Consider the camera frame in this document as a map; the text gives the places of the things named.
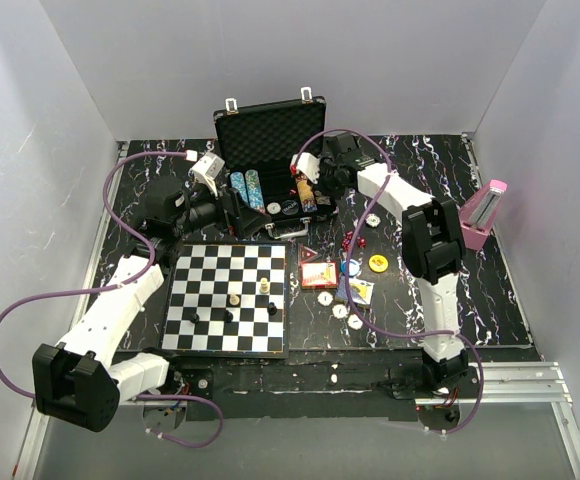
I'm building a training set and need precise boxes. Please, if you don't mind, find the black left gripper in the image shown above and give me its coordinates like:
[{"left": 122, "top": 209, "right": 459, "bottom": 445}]
[{"left": 173, "top": 176, "right": 271, "bottom": 240}]

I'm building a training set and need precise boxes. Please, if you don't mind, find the grey white chip stack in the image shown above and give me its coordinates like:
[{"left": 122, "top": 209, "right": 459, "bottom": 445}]
[{"left": 365, "top": 214, "right": 381, "bottom": 228}]

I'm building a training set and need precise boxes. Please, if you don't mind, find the black poker set case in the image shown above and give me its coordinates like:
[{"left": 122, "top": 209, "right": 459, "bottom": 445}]
[{"left": 213, "top": 87, "right": 337, "bottom": 234}]

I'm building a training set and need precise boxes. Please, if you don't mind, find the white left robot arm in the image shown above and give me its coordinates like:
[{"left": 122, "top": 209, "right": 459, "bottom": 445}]
[{"left": 32, "top": 176, "right": 271, "bottom": 432}]

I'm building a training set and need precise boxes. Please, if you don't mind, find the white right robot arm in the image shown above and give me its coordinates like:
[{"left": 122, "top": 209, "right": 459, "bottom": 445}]
[{"left": 316, "top": 129, "right": 468, "bottom": 398}]

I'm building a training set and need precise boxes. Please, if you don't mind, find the green blue chip column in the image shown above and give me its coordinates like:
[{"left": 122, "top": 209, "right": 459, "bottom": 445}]
[{"left": 244, "top": 169, "right": 266, "bottom": 213}]

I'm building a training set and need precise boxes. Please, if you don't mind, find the light blue chip column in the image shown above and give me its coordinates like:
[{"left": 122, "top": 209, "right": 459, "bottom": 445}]
[{"left": 229, "top": 172, "right": 247, "bottom": 195}]

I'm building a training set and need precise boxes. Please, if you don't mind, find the white single chip in case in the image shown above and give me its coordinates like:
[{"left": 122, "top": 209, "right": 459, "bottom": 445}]
[{"left": 266, "top": 202, "right": 281, "bottom": 215}]

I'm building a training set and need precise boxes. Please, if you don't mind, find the red yellow chip column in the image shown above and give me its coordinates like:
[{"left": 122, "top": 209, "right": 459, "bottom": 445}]
[{"left": 296, "top": 175, "right": 318, "bottom": 213}]

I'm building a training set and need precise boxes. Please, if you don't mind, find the grey dealer button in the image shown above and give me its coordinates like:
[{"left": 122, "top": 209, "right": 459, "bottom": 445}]
[{"left": 281, "top": 200, "right": 299, "bottom": 216}]

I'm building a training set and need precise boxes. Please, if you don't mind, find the triangular all-in marker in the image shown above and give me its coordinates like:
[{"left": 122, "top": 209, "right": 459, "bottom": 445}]
[{"left": 298, "top": 244, "right": 321, "bottom": 264}]

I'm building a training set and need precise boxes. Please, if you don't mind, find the black white chess board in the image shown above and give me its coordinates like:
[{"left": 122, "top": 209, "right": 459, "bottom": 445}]
[{"left": 160, "top": 242, "right": 289, "bottom": 359}]

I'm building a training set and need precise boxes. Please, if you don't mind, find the blue small blind button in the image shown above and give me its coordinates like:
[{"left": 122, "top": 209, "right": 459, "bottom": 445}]
[{"left": 340, "top": 259, "right": 361, "bottom": 277}]

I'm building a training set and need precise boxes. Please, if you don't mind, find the red playing card deck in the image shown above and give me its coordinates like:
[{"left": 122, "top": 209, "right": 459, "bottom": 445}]
[{"left": 300, "top": 262, "right": 339, "bottom": 289}]

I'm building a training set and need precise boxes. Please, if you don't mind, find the yellow big blind button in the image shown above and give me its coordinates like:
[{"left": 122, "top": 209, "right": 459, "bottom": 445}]
[{"left": 368, "top": 254, "right": 389, "bottom": 273}]

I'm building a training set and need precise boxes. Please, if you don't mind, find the black chess piece right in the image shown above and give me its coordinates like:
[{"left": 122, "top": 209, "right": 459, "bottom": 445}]
[{"left": 267, "top": 302, "right": 278, "bottom": 316}]

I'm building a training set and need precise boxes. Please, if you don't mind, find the blue playing card deck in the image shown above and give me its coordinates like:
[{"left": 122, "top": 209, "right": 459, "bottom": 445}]
[{"left": 335, "top": 275, "right": 375, "bottom": 308}]

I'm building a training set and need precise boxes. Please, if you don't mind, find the white loose poker chip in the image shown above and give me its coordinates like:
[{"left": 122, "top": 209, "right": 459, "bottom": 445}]
[
  {"left": 318, "top": 292, "right": 333, "bottom": 306},
  {"left": 348, "top": 315, "right": 363, "bottom": 330},
  {"left": 332, "top": 305, "right": 348, "bottom": 319}
]

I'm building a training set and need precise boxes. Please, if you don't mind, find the pink metronome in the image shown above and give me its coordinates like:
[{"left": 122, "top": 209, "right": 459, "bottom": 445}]
[{"left": 459, "top": 180, "right": 508, "bottom": 251}]

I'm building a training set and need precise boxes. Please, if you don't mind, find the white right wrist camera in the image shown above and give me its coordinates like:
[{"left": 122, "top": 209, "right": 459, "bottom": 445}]
[{"left": 290, "top": 152, "right": 320, "bottom": 184}]

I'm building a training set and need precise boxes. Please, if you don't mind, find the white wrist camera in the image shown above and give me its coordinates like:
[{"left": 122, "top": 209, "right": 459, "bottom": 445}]
[
  {"left": 290, "top": 152, "right": 320, "bottom": 184},
  {"left": 191, "top": 152, "right": 225, "bottom": 198}
]

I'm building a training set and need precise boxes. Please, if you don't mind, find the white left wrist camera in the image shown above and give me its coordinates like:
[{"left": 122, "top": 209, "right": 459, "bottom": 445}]
[{"left": 191, "top": 152, "right": 225, "bottom": 198}]

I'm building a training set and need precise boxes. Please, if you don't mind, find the aluminium rail frame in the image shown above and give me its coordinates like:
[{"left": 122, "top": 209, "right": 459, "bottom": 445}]
[{"left": 12, "top": 134, "right": 580, "bottom": 480}]

